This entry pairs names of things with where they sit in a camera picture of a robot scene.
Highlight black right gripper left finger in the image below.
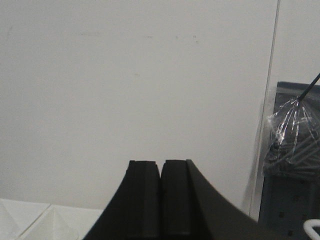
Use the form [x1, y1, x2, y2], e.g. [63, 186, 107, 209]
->
[84, 160, 160, 240]

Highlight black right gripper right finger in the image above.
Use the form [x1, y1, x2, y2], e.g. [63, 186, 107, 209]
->
[161, 159, 285, 240]

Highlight grey pegboard drying rack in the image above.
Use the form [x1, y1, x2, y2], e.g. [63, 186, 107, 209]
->
[258, 81, 320, 240]

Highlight middle white storage bin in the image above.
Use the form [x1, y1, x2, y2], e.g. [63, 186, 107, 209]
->
[19, 205, 102, 240]

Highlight white storage bin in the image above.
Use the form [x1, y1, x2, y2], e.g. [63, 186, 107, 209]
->
[0, 198, 50, 240]
[19, 205, 102, 240]

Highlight plastic bag of grey pegs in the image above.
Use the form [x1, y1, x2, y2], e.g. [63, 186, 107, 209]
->
[262, 72, 320, 179]

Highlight white lab faucet green knobs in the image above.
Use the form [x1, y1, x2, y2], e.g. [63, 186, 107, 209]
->
[303, 219, 320, 240]

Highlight left white storage bin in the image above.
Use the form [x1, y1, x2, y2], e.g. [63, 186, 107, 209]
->
[0, 198, 50, 240]

